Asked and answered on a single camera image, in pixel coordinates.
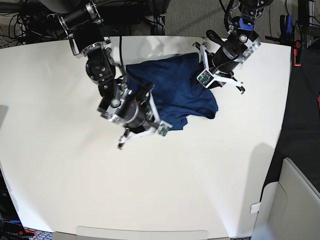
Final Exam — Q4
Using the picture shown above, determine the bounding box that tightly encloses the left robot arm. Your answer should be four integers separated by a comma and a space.
193, 0, 272, 94

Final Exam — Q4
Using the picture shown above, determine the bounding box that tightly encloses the grey plastic bin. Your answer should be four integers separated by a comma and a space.
251, 158, 320, 240

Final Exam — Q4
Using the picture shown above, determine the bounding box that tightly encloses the grey tray at bottom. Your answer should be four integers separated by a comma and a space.
53, 226, 231, 240

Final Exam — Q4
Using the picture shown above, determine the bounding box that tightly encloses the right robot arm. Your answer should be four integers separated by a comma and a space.
41, 0, 166, 149

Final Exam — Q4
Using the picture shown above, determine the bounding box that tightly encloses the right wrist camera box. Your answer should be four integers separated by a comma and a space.
155, 120, 173, 137

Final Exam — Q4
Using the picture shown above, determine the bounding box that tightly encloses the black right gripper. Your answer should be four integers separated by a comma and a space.
117, 83, 161, 149

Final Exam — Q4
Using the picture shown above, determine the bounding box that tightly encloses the red clamp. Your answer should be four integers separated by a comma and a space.
293, 40, 302, 67

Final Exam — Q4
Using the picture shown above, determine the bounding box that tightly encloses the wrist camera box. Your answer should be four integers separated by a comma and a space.
196, 69, 215, 89
155, 120, 173, 137

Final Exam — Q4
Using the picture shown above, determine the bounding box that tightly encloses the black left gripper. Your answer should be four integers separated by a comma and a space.
192, 41, 246, 94

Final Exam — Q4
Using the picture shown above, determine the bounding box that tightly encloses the black cloth sheet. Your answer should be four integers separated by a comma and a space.
264, 48, 320, 189

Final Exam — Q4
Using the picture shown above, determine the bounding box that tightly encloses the blue long-sleeve T-shirt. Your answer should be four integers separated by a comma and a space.
126, 52, 219, 131

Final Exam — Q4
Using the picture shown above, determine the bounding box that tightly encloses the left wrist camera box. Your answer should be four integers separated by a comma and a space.
196, 69, 215, 89

